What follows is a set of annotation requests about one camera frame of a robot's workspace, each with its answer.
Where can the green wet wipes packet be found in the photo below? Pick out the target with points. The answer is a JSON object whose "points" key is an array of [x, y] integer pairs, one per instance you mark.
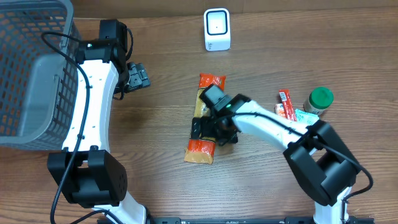
{"points": [[305, 117]]}

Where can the red stick snack packet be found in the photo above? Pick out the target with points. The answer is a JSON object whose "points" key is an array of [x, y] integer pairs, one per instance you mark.
{"points": [[287, 104]]}

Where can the white barcode scanner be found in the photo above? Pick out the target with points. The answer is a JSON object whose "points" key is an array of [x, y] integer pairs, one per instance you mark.
{"points": [[217, 30]]}

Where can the grey plastic mesh basket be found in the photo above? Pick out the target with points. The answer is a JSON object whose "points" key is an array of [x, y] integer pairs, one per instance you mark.
{"points": [[38, 86]]}

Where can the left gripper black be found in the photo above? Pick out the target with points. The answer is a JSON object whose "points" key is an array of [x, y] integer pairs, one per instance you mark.
{"points": [[137, 79]]}

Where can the green lid glass jar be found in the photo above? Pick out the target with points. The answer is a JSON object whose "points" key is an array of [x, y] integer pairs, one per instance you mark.
{"points": [[319, 100]]}

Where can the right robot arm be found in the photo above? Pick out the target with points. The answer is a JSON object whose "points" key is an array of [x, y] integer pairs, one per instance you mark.
{"points": [[321, 162]]}

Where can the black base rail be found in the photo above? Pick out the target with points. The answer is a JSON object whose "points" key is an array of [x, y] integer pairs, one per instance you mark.
{"points": [[176, 220]]}

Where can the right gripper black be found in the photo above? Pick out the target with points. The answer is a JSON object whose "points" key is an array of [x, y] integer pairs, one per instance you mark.
{"points": [[204, 128]]}

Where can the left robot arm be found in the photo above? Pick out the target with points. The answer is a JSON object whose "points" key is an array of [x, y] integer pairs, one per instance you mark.
{"points": [[85, 171]]}

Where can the orange spaghetti packet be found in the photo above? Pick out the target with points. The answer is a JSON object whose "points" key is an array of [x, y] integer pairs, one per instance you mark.
{"points": [[202, 150]]}

